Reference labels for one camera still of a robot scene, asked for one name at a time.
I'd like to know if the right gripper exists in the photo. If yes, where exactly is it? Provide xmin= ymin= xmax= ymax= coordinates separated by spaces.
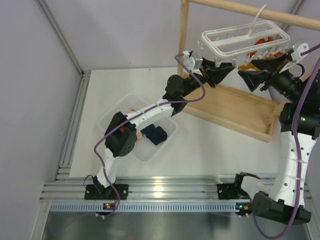
xmin=238 ymin=52 xmax=303 ymax=102

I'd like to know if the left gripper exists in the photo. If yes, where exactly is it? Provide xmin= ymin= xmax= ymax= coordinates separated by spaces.
xmin=180 ymin=57 xmax=234 ymax=98

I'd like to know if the aluminium corner frame post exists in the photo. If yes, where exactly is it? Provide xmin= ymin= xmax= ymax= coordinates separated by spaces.
xmin=37 ymin=0 xmax=85 ymax=76

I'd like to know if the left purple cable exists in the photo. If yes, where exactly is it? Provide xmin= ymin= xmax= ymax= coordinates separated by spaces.
xmin=93 ymin=53 xmax=207 ymax=219

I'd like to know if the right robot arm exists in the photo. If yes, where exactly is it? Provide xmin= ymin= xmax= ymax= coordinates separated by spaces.
xmin=233 ymin=55 xmax=320 ymax=225

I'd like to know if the clear plastic bin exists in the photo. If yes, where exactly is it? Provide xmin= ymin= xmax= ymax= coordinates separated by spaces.
xmin=96 ymin=94 xmax=179 ymax=163

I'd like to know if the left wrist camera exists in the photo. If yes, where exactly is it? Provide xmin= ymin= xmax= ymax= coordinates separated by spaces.
xmin=182 ymin=51 xmax=203 ymax=75

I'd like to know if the yellow sock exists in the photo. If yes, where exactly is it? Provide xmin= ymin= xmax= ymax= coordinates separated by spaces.
xmin=237 ymin=62 xmax=260 ymax=71

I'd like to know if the wooden drying rack frame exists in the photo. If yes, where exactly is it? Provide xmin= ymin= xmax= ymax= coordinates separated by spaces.
xmin=184 ymin=0 xmax=320 ymax=143

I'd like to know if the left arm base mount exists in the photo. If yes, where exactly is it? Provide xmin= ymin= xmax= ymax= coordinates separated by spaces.
xmin=84 ymin=175 xmax=129 ymax=200

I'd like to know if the orange sock near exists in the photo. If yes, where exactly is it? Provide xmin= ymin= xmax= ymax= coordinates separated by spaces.
xmin=274 ymin=51 xmax=284 ymax=56

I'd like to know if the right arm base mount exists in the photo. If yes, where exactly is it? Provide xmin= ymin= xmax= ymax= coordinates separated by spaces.
xmin=216 ymin=172 xmax=250 ymax=200

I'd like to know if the orange sock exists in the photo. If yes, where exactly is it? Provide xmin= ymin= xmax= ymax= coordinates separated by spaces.
xmin=248 ymin=36 xmax=276 ymax=60
xmin=274 ymin=51 xmax=284 ymax=56

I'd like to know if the navy blue sock pair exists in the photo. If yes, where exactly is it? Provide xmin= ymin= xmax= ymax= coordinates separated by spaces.
xmin=141 ymin=124 xmax=168 ymax=146

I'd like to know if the white plastic clip hanger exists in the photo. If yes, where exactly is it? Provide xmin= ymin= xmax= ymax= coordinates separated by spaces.
xmin=201 ymin=5 xmax=290 ymax=67

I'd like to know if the aluminium rail beam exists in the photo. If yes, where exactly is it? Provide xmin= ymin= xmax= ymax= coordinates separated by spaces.
xmin=40 ymin=175 xmax=235 ymax=201

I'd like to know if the red and beige sock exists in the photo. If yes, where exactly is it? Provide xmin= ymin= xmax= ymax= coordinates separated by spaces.
xmin=135 ymin=132 xmax=144 ymax=142

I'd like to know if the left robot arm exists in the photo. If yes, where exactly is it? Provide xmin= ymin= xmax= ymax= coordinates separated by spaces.
xmin=84 ymin=57 xmax=235 ymax=200

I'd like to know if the grey slotted cable duct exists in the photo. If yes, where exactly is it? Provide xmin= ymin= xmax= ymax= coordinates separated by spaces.
xmin=50 ymin=201 xmax=250 ymax=213

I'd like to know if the orange sock far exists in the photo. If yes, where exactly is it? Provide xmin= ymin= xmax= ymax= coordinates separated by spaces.
xmin=248 ymin=36 xmax=276 ymax=60

